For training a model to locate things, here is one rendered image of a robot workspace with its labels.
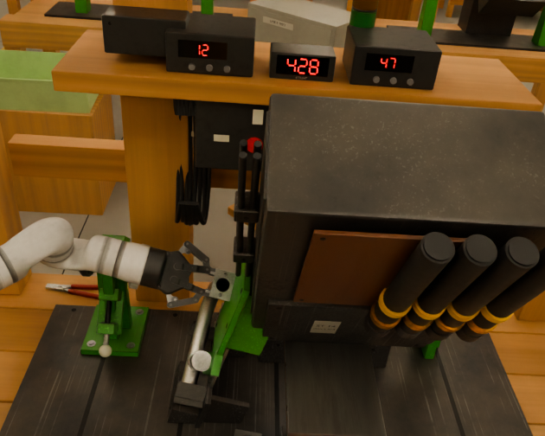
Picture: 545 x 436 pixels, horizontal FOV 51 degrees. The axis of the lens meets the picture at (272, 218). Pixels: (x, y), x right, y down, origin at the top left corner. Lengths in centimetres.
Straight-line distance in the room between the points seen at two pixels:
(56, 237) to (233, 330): 35
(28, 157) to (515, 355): 128
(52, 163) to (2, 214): 16
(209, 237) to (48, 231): 221
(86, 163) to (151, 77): 42
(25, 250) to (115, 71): 36
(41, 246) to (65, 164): 42
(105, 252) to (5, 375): 47
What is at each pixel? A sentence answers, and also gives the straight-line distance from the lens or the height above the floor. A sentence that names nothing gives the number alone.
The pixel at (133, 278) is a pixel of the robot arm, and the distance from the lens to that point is 110.
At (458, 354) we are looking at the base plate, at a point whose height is 90.
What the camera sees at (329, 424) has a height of 113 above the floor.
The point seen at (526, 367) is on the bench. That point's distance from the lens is 159.
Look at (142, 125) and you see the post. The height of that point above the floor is 139.
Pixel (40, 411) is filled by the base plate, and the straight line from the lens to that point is 134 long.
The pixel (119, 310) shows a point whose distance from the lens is 136.
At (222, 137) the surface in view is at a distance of 113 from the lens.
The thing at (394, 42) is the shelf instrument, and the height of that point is 161.
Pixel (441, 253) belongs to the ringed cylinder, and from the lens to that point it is 66.
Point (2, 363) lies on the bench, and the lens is 148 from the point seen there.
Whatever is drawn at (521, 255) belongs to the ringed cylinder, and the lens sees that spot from 70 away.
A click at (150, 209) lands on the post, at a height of 117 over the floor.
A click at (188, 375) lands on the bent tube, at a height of 99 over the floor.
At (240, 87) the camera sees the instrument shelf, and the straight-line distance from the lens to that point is 107.
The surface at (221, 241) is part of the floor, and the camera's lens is 321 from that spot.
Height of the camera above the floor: 193
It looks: 34 degrees down
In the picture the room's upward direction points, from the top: 5 degrees clockwise
